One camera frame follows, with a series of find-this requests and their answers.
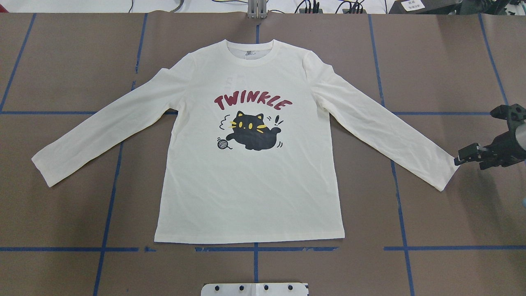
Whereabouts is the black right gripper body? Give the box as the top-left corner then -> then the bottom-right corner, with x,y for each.
479,104 -> 526,170

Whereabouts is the white long-sleeve cat shirt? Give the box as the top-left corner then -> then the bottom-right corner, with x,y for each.
32,40 -> 457,244

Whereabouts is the aluminium frame post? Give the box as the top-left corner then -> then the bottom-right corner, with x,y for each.
247,0 -> 268,19

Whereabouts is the black box with white label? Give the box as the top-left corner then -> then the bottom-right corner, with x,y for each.
388,0 -> 489,15

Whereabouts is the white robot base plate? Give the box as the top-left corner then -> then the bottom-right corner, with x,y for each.
201,282 -> 309,296

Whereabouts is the black power strip with cables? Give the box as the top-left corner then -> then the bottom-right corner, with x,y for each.
294,0 -> 367,14

